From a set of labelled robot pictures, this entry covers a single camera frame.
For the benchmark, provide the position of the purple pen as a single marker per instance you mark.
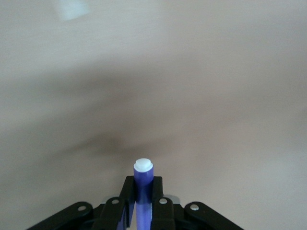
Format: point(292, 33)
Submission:
point(143, 182)

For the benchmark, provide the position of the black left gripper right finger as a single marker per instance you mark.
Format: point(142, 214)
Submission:
point(163, 213)

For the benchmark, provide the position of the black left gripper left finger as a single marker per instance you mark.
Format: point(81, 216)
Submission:
point(112, 210)

